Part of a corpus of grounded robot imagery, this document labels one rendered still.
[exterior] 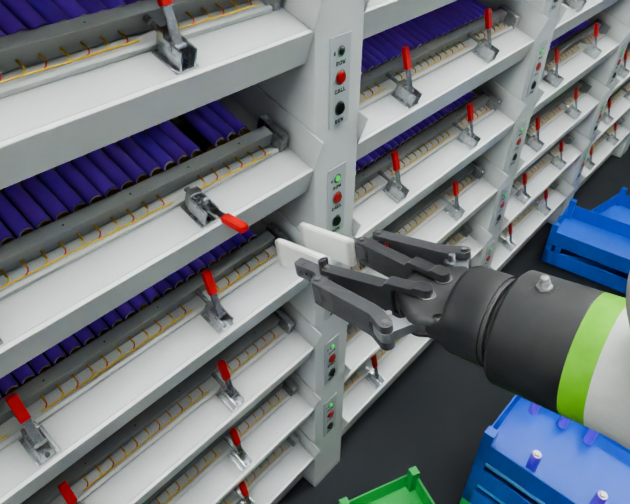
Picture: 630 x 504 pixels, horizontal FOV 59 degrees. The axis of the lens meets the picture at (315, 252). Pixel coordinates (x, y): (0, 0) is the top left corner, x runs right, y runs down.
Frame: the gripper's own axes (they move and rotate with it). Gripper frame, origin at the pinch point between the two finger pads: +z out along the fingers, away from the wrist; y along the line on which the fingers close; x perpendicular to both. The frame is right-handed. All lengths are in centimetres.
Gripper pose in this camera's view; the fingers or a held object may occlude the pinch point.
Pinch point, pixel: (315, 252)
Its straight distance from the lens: 55.4
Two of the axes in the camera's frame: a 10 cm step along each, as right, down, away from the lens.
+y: 6.7, -4.8, 5.7
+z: -7.3, -2.8, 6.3
